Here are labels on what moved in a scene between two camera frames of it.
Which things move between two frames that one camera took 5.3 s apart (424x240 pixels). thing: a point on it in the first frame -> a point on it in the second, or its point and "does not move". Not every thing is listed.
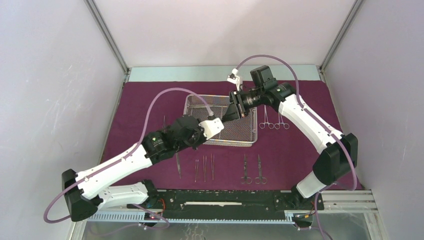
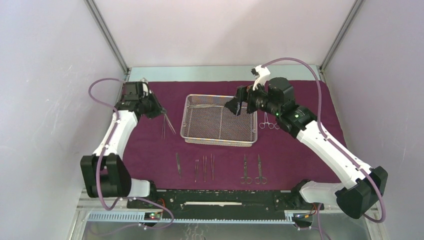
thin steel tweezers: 205,169 does not move
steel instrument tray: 240,132 does not move
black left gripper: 203,138 -> 158,110
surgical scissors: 245,178 does not move
